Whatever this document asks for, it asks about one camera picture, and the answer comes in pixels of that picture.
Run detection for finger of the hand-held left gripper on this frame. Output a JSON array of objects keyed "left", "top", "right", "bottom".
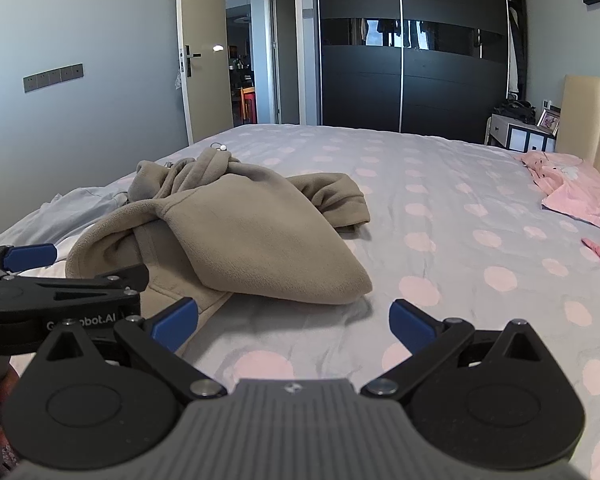
[
  {"left": 2, "top": 263, "right": 149, "bottom": 308},
  {"left": 0, "top": 242, "right": 57, "bottom": 273}
]

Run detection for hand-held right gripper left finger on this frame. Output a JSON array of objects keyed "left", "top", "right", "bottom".
[{"left": 30, "top": 297, "right": 228, "bottom": 403}]

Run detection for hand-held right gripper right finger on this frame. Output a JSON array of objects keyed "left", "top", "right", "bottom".
[{"left": 360, "top": 299, "right": 566, "bottom": 403}]

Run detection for beige fleece hoodie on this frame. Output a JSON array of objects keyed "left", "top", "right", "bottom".
[{"left": 65, "top": 144, "right": 373, "bottom": 333}]

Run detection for hanging clothes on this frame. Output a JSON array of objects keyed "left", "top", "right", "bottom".
[{"left": 502, "top": 0, "right": 529, "bottom": 102}]

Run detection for person's left hand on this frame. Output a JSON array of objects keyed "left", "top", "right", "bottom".
[{"left": 0, "top": 366, "right": 21, "bottom": 461}]

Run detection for bed with polka dot sheet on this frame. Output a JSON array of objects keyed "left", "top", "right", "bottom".
[{"left": 0, "top": 122, "right": 600, "bottom": 480}]

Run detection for pink printed pajama garment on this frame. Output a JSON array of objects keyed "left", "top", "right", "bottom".
[{"left": 519, "top": 150, "right": 583, "bottom": 197}]

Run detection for pink pillow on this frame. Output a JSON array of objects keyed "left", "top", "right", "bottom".
[{"left": 541, "top": 160, "right": 600, "bottom": 233}]

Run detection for white nightstand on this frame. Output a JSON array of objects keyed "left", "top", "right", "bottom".
[{"left": 485, "top": 112, "right": 561, "bottom": 154}]

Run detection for orange chair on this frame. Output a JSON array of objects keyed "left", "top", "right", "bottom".
[{"left": 239, "top": 86, "right": 257, "bottom": 126}]

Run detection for black bag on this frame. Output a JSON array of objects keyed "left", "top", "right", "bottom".
[{"left": 492, "top": 100, "right": 537, "bottom": 126}]

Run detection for black sliding wardrobe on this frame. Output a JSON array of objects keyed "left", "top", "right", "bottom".
[{"left": 315, "top": 0, "right": 511, "bottom": 145}]

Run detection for beige padded headboard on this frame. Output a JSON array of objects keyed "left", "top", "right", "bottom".
[{"left": 555, "top": 74, "right": 600, "bottom": 191}]

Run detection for beige room door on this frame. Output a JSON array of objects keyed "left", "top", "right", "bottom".
[{"left": 176, "top": 0, "right": 235, "bottom": 143}]

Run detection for grey wall switch panel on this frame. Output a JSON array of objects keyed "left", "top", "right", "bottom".
[{"left": 23, "top": 63, "right": 84, "bottom": 94}]

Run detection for black door handle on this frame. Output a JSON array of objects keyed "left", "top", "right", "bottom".
[{"left": 179, "top": 45, "right": 203, "bottom": 78}]

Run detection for photo frame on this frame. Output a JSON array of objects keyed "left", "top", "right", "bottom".
[{"left": 536, "top": 107, "right": 561, "bottom": 134}]

